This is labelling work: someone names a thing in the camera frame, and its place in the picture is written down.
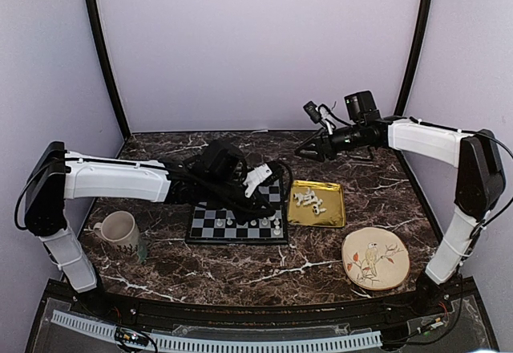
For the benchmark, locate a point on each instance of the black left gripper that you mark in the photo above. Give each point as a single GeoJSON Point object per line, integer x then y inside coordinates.
{"type": "Point", "coordinates": [253, 208]}

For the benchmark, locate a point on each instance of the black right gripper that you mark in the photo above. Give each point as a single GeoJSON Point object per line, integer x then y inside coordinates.
{"type": "Point", "coordinates": [324, 144]}

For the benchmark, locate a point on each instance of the black grey chess board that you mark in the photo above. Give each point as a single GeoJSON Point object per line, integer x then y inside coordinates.
{"type": "Point", "coordinates": [202, 228]}

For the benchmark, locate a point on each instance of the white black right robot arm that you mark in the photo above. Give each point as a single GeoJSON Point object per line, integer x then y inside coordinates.
{"type": "Point", "coordinates": [474, 154]}

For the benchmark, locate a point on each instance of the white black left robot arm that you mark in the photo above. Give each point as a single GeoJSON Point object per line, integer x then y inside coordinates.
{"type": "Point", "coordinates": [61, 176]}

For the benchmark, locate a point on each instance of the pile of white chess pieces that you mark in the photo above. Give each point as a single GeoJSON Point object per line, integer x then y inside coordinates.
{"type": "Point", "coordinates": [309, 198]}

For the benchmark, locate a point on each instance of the gold metal tray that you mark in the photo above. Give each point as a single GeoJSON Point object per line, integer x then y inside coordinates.
{"type": "Point", "coordinates": [333, 200]}

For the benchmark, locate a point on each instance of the beige ceramic mug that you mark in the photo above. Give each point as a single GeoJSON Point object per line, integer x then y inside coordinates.
{"type": "Point", "coordinates": [121, 231]}

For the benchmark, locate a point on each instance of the beige bird painted plate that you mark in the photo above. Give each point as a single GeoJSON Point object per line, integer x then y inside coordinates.
{"type": "Point", "coordinates": [375, 259]}

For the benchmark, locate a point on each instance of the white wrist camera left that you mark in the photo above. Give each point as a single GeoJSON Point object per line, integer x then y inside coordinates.
{"type": "Point", "coordinates": [256, 177]}

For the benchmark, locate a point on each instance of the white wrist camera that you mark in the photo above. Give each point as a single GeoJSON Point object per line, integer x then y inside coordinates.
{"type": "Point", "coordinates": [256, 177]}
{"type": "Point", "coordinates": [319, 115]}

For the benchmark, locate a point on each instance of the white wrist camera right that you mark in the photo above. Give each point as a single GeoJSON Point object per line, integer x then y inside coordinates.
{"type": "Point", "coordinates": [319, 115]}

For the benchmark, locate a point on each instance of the right black frame post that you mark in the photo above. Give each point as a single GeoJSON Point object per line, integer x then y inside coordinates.
{"type": "Point", "coordinates": [413, 57]}

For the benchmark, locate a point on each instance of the black frame post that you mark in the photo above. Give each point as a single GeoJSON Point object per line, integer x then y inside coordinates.
{"type": "Point", "coordinates": [105, 66]}
{"type": "Point", "coordinates": [413, 57]}

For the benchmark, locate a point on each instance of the white slotted cable duct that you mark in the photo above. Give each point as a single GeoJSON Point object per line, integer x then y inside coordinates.
{"type": "Point", "coordinates": [208, 339]}

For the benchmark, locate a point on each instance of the left black frame post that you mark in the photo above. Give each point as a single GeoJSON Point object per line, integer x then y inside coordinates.
{"type": "Point", "coordinates": [105, 66]}

